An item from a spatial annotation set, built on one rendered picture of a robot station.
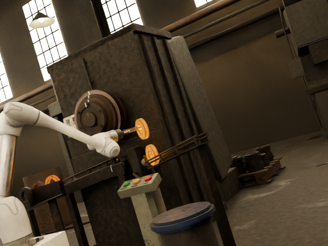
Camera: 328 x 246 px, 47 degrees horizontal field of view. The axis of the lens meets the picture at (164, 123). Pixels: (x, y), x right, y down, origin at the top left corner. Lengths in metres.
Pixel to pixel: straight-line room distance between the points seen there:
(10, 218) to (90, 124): 1.18
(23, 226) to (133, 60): 1.58
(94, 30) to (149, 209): 4.60
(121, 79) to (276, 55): 5.97
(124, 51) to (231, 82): 6.02
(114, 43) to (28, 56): 9.45
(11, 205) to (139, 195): 0.67
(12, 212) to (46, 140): 10.13
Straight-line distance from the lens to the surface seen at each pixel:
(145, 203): 2.09
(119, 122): 2.98
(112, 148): 2.36
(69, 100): 3.48
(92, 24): 6.38
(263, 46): 8.79
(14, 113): 2.31
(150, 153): 2.72
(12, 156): 2.41
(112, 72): 3.18
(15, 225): 2.12
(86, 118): 3.05
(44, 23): 9.85
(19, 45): 12.82
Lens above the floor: 0.78
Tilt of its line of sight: 3 degrees up
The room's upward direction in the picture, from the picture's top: 17 degrees counter-clockwise
